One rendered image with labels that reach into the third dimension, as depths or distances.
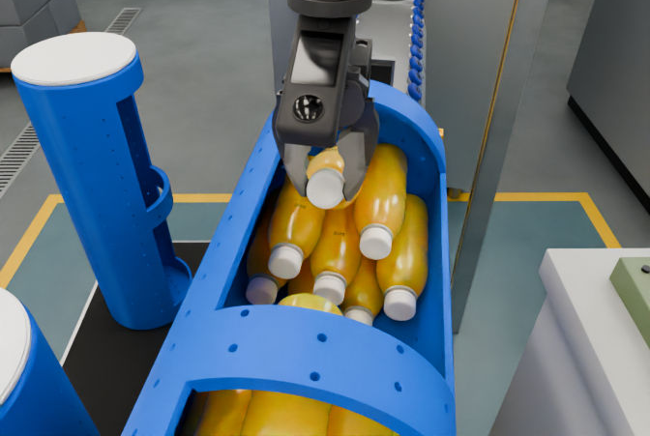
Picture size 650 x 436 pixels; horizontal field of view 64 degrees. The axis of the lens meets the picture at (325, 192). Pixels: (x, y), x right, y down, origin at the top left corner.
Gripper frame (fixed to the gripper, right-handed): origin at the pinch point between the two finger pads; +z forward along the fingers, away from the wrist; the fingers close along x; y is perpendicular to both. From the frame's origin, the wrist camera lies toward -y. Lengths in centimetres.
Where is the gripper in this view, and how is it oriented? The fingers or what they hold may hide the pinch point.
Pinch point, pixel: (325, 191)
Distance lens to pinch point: 53.7
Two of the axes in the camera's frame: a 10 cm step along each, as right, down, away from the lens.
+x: -9.9, -1.0, 1.2
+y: 1.6, -6.2, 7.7
